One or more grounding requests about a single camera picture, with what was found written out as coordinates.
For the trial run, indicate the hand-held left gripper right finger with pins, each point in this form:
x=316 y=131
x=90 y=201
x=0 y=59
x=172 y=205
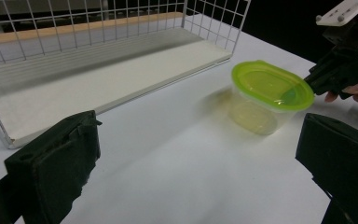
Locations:
x=338 y=155

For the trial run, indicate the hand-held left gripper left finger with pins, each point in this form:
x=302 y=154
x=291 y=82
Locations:
x=56 y=161

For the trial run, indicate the clear container with green lid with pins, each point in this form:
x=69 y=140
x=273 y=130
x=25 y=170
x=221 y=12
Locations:
x=267 y=81

